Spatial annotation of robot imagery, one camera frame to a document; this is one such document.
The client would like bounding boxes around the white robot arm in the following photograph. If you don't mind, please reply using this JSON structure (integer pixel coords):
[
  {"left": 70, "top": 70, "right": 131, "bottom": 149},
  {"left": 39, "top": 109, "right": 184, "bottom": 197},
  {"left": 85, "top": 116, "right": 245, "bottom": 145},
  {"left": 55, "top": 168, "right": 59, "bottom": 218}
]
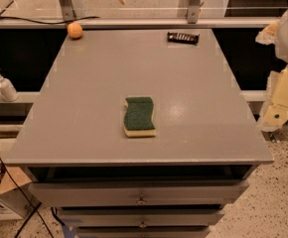
[{"left": 255, "top": 9, "right": 288, "bottom": 132}]

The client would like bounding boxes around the green yellow sponge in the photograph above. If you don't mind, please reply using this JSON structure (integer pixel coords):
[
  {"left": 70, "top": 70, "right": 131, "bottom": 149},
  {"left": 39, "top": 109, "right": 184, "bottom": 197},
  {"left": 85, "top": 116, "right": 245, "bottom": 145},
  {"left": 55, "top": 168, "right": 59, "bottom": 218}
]
[{"left": 123, "top": 96, "right": 156, "bottom": 138}]

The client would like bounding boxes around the grey drawer cabinet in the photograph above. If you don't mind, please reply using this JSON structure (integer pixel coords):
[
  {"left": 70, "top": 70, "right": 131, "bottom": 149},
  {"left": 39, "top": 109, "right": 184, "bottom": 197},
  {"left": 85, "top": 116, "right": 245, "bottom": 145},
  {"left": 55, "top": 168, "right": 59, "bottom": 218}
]
[{"left": 6, "top": 29, "right": 272, "bottom": 238}]

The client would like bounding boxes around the orange fruit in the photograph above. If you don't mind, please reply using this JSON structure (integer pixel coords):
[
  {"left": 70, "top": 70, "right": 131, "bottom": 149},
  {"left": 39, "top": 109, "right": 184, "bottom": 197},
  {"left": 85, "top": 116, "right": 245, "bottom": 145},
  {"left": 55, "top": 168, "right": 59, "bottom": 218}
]
[{"left": 67, "top": 22, "right": 82, "bottom": 39}]

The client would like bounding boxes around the middle drawer with knob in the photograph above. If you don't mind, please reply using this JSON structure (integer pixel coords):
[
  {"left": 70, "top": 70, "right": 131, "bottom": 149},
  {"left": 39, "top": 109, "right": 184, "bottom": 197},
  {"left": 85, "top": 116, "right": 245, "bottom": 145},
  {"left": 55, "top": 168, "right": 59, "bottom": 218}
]
[{"left": 59, "top": 207, "right": 223, "bottom": 227}]

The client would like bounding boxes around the drawer with knob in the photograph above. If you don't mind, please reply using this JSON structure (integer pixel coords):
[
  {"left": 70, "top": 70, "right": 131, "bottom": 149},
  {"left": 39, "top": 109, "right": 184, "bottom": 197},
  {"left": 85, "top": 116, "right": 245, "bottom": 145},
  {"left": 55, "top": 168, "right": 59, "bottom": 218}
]
[
  {"left": 59, "top": 207, "right": 223, "bottom": 227},
  {"left": 29, "top": 180, "right": 249, "bottom": 207}
]

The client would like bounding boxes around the top drawer with knob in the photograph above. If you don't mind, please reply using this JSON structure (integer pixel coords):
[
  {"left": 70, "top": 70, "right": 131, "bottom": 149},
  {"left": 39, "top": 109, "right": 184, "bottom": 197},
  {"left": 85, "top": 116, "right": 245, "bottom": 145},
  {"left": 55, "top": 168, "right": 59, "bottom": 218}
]
[{"left": 29, "top": 180, "right": 249, "bottom": 207}]

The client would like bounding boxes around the bottom drawer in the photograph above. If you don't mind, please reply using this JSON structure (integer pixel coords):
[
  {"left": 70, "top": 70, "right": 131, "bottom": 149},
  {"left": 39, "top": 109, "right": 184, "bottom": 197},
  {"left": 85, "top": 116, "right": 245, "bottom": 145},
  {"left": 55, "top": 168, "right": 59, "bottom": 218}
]
[{"left": 76, "top": 227, "right": 211, "bottom": 238}]

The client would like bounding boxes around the white pump bottle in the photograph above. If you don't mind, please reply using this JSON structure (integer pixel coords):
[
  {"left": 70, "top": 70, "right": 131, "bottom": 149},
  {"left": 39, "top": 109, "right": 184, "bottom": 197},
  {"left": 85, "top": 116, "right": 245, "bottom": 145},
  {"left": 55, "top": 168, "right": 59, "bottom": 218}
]
[{"left": 0, "top": 73, "right": 19, "bottom": 102}]

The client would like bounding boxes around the cardboard box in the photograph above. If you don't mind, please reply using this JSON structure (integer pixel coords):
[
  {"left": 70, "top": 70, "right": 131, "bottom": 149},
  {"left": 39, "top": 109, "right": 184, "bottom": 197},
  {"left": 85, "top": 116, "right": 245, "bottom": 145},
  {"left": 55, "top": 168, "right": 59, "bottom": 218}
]
[{"left": 0, "top": 167, "right": 39, "bottom": 221}]

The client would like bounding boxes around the right metal bracket post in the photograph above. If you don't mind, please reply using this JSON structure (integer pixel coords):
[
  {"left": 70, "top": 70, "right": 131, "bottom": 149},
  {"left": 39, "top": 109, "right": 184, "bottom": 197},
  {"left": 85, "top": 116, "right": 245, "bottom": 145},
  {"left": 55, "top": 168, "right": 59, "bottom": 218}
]
[{"left": 177, "top": 0, "right": 204, "bottom": 24}]

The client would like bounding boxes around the metal bracket post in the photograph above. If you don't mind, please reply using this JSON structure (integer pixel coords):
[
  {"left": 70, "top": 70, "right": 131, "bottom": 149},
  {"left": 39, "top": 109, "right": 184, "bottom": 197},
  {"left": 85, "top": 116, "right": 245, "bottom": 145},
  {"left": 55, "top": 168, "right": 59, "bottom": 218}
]
[
  {"left": 59, "top": 0, "right": 86, "bottom": 21},
  {"left": 177, "top": 0, "right": 204, "bottom": 24}
]

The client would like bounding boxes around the left metal bracket post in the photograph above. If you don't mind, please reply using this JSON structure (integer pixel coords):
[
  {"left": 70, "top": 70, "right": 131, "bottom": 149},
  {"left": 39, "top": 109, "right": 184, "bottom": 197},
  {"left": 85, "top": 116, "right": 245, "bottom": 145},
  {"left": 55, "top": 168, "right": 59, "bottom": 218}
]
[{"left": 59, "top": 0, "right": 86, "bottom": 21}]

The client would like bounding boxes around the black floor cable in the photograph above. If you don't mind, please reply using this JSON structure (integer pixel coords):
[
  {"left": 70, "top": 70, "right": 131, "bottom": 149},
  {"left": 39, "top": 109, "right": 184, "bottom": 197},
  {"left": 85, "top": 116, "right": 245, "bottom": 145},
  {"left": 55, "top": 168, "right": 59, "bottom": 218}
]
[{"left": 0, "top": 132, "right": 55, "bottom": 238}]

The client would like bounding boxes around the black cable on rail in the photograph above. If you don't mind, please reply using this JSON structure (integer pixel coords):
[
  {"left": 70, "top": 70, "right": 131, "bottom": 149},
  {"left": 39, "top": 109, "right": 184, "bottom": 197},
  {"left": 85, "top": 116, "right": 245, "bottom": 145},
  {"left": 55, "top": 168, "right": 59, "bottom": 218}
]
[{"left": 0, "top": 15, "right": 100, "bottom": 26}]

